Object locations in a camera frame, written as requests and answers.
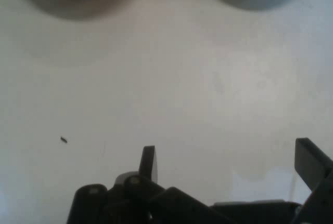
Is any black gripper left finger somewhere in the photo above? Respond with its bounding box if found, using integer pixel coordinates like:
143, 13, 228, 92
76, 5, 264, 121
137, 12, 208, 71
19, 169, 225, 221
67, 145, 229, 224

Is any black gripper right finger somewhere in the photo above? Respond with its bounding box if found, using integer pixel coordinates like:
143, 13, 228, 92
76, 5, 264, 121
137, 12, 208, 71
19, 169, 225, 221
293, 137, 333, 224

